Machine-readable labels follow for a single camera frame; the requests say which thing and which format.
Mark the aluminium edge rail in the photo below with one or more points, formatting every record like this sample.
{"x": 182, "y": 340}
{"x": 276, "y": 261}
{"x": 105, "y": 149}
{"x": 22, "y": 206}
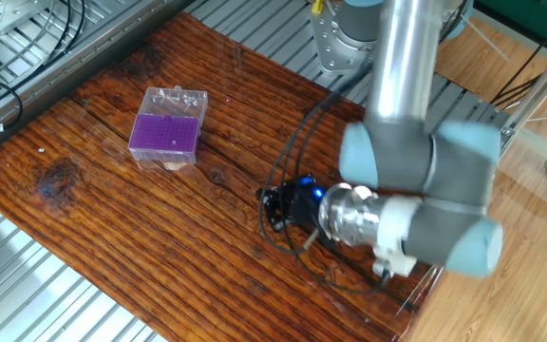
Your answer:
{"x": 64, "y": 79}

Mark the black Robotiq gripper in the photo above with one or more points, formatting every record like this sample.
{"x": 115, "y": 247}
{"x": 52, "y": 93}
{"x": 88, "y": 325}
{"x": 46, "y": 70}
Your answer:
{"x": 309, "y": 204}

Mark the purple pipette tip box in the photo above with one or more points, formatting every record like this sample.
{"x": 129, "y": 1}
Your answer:
{"x": 164, "y": 133}

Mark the silver perforated metal plate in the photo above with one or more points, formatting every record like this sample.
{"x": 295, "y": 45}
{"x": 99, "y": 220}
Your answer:
{"x": 12, "y": 12}

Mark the aluminium frame post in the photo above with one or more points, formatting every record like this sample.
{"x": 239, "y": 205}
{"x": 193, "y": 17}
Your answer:
{"x": 544, "y": 83}

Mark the yellow tag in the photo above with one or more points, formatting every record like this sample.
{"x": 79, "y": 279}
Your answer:
{"x": 317, "y": 5}

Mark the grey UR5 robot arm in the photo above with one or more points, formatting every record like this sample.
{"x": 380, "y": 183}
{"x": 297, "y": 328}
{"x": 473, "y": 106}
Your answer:
{"x": 406, "y": 152}

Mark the wood grain table board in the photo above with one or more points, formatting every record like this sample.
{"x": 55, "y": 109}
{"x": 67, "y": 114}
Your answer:
{"x": 159, "y": 247}

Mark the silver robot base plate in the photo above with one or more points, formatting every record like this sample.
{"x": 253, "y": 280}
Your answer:
{"x": 335, "y": 54}

